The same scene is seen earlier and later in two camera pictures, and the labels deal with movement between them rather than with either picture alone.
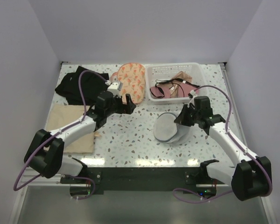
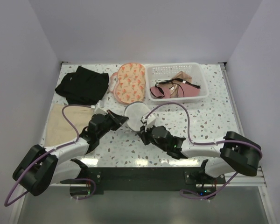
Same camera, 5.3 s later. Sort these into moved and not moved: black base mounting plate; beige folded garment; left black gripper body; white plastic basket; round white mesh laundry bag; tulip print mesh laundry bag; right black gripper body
Moved: right black gripper body; round white mesh laundry bag; left black gripper body
Not moved: black base mounting plate; white plastic basket; tulip print mesh laundry bag; beige folded garment
